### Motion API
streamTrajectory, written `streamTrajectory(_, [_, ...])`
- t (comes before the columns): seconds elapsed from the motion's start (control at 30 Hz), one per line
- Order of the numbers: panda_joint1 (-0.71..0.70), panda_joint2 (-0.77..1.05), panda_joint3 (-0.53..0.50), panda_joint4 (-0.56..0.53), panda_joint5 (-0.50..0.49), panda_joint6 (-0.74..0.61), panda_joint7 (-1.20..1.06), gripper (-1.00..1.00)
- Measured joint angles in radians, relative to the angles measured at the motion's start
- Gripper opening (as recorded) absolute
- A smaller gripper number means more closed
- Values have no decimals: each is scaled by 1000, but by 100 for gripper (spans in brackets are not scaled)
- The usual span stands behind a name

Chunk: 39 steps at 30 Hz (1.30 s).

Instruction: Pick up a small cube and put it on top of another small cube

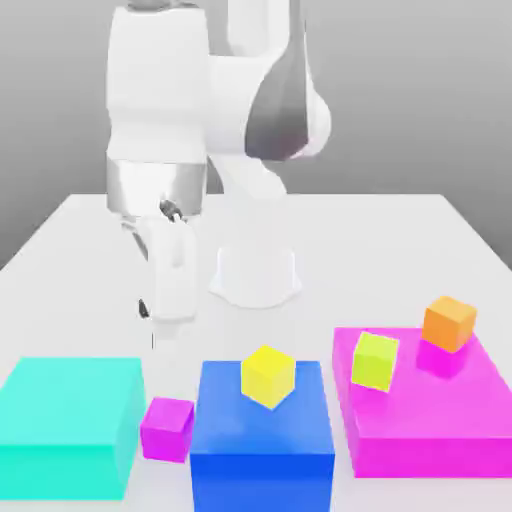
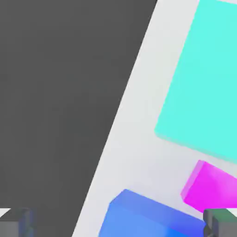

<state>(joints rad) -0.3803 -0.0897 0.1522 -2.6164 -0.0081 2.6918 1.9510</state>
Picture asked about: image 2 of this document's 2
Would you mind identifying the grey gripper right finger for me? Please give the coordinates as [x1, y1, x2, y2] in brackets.
[203, 208, 237, 237]

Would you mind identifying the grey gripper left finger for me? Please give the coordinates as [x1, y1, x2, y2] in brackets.
[0, 207, 34, 237]

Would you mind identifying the small magenta cube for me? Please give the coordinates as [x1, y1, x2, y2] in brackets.
[180, 159, 237, 213]

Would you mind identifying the small blue cube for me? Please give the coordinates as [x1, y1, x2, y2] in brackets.
[98, 188, 207, 237]

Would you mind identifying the large cyan box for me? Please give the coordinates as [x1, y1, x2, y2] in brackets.
[154, 0, 237, 164]

